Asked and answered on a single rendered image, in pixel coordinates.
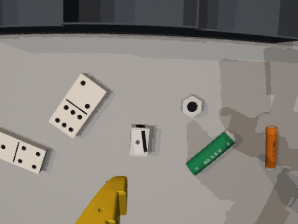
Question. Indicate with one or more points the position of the grey bin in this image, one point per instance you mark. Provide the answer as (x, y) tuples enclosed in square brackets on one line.
[(155, 17)]

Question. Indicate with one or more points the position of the green aa battery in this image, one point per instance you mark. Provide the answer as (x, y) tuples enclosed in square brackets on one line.
[(211, 152)]

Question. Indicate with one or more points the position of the cream domino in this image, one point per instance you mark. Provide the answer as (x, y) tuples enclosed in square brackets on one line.
[(21, 151), (77, 105)]

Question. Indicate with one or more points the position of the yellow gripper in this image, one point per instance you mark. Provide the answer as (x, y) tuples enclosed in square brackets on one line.
[(108, 204)]

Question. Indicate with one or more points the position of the orange battery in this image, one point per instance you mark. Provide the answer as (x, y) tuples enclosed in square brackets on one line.
[(271, 147)]

